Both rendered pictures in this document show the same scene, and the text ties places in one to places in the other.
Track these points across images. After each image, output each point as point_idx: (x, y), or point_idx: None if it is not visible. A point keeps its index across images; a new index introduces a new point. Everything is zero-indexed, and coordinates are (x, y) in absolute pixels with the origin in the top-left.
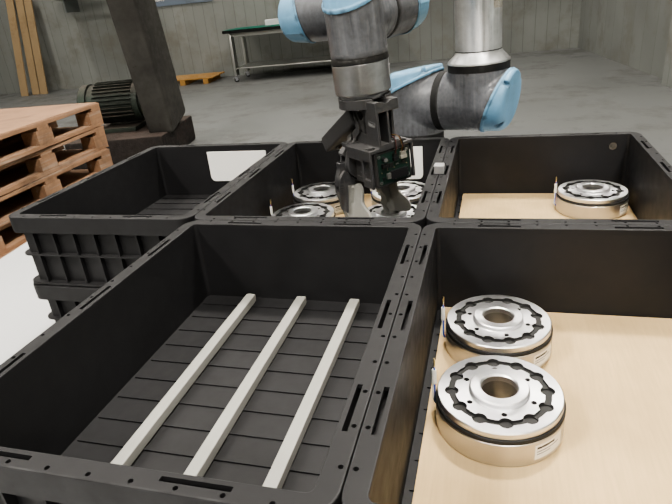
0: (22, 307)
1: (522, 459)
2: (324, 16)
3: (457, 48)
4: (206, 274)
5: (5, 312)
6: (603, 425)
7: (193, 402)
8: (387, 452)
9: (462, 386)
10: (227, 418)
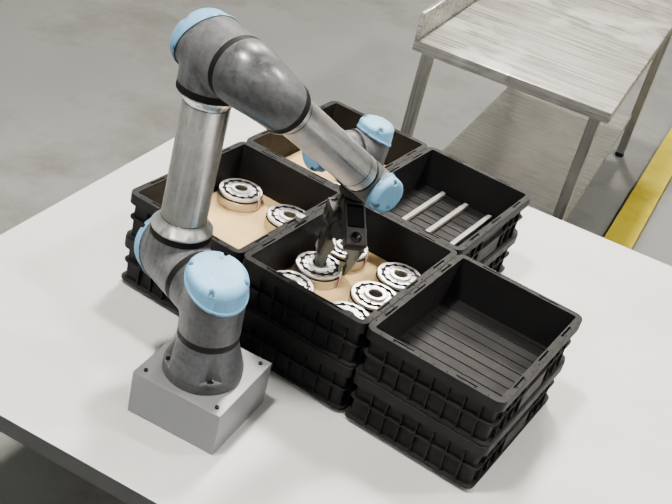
0: (600, 468)
1: None
2: (388, 150)
3: (207, 218)
4: None
5: (613, 468)
6: (325, 175)
7: (453, 235)
8: None
9: None
10: (442, 219)
